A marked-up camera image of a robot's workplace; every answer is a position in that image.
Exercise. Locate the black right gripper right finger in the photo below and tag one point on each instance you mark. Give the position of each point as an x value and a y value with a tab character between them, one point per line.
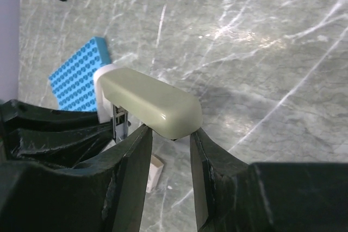
220	186

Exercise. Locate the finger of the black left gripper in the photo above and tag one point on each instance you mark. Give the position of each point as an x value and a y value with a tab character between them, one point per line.
55	138

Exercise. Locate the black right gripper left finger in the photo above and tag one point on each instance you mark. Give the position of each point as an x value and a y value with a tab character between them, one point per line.
130	162

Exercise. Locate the pale green small stapler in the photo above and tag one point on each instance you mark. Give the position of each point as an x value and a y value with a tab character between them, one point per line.
170	112

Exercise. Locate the blue studded building plate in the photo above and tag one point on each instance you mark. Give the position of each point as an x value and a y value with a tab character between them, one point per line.
72	83

